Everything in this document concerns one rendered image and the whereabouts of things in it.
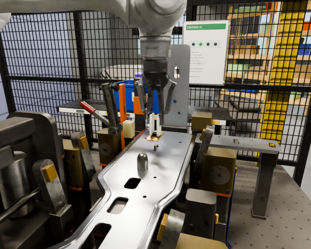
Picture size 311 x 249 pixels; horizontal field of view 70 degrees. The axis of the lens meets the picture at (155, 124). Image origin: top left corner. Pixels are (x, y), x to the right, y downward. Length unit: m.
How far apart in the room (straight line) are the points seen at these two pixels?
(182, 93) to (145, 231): 0.63
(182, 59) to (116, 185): 0.57
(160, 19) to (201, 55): 0.76
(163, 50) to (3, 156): 0.44
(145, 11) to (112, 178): 0.40
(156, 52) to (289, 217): 0.80
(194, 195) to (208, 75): 0.77
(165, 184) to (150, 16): 0.38
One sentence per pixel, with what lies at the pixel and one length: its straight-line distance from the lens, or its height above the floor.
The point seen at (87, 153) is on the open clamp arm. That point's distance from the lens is 0.64.
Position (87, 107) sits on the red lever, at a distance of 0.79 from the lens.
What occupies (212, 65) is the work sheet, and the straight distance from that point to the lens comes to 1.20.
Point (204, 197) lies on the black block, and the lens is 0.56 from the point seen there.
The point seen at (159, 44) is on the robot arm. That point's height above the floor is 1.33.
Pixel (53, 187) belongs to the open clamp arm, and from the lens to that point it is 0.53.
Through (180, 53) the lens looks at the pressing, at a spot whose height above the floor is 1.31.
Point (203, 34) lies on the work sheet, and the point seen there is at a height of 1.39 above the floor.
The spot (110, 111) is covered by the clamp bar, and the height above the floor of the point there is 1.13.
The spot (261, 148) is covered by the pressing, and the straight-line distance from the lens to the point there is 0.84.
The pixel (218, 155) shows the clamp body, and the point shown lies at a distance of 0.63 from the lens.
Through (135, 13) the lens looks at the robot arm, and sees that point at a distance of 0.49.
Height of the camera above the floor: 1.31
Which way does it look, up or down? 18 degrees down
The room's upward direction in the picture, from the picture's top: straight up
